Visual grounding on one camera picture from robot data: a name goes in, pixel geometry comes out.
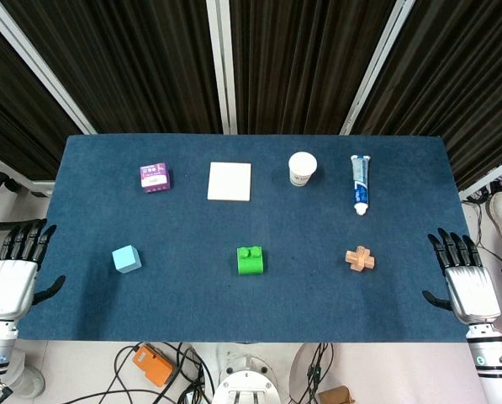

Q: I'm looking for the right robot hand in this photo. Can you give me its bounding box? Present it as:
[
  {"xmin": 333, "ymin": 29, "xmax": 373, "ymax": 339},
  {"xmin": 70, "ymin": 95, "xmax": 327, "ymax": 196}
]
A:
[{"xmin": 421, "ymin": 227, "xmax": 502, "ymax": 325}]

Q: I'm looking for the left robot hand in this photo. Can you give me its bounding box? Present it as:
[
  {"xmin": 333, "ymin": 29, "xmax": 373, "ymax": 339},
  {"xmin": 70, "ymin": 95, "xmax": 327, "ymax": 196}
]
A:
[{"xmin": 0, "ymin": 219, "xmax": 66, "ymax": 320}]

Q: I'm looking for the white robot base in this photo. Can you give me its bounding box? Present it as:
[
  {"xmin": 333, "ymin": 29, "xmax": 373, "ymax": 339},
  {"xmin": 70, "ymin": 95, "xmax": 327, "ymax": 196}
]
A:
[{"xmin": 210, "ymin": 353, "xmax": 283, "ymax": 404}]

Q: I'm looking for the wooden cross puzzle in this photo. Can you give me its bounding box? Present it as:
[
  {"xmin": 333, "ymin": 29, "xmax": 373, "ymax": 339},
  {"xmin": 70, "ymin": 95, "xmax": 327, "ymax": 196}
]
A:
[{"xmin": 344, "ymin": 245, "xmax": 376, "ymax": 273}]

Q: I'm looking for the white square tile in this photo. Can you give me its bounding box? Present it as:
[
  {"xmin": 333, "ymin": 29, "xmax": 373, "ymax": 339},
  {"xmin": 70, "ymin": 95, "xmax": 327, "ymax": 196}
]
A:
[{"xmin": 206, "ymin": 161, "xmax": 252, "ymax": 203}]

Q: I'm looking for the round grey floor stand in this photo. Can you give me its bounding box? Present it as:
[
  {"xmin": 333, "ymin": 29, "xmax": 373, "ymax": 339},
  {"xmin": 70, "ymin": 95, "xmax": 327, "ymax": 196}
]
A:
[{"xmin": 0, "ymin": 348, "xmax": 46, "ymax": 400}]

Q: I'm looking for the light blue cube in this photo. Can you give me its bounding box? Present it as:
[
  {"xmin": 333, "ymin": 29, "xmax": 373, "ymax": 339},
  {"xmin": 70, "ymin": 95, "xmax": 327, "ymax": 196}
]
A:
[{"xmin": 111, "ymin": 244, "xmax": 143, "ymax": 275}]

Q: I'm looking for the blue white toothpaste tube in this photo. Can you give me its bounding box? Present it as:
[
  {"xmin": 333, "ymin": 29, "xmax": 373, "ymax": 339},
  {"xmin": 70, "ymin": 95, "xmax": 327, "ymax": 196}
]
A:
[{"xmin": 350, "ymin": 154, "xmax": 372, "ymax": 216}]

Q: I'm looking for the orange electronic box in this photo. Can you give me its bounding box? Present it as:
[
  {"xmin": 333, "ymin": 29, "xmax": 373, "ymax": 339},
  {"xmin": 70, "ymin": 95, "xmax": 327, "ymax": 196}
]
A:
[{"xmin": 131, "ymin": 343, "xmax": 176, "ymax": 388}]

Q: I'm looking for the purple printed box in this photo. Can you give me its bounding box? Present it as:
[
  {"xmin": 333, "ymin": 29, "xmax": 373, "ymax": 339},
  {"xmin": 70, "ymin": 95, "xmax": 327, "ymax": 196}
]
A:
[{"xmin": 139, "ymin": 162, "xmax": 172, "ymax": 195}]

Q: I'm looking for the white paper cup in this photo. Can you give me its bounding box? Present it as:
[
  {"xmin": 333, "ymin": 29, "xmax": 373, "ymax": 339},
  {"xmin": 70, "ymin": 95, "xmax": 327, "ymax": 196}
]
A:
[{"xmin": 288, "ymin": 151, "xmax": 319, "ymax": 188}]

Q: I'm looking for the blue table cloth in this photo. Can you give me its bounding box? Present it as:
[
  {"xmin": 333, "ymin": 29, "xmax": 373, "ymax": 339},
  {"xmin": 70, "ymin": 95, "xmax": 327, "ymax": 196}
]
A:
[{"xmin": 17, "ymin": 133, "xmax": 473, "ymax": 343}]

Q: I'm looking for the green toy brick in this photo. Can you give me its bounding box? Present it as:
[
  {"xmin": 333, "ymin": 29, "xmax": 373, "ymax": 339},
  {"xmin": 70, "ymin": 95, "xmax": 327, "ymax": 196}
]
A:
[{"xmin": 235, "ymin": 245, "xmax": 267, "ymax": 277}]

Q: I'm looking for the black curtain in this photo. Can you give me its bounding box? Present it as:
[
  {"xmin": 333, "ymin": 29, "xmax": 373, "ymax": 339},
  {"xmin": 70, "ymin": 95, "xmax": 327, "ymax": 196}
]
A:
[{"xmin": 0, "ymin": 0, "xmax": 502, "ymax": 193}]

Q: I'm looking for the black floor cable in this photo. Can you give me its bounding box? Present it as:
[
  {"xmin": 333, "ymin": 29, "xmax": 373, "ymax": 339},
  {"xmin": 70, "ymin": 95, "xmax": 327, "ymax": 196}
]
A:
[{"xmin": 61, "ymin": 341, "xmax": 218, "ymax": 404}]

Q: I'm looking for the white frame post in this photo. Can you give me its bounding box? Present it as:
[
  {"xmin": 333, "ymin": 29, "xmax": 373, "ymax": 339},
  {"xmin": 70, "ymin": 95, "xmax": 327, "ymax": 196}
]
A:
[
  {"xmin": 0, "ymin": 8, "xmax": 98, "ymax": 136},
  {"xmin": 205, "ymin": 0, "xmax": 239, "ymax": 136},
  {"xmin": 338, "ymin": 0, "xmax": 416, "ymax": 136}
]

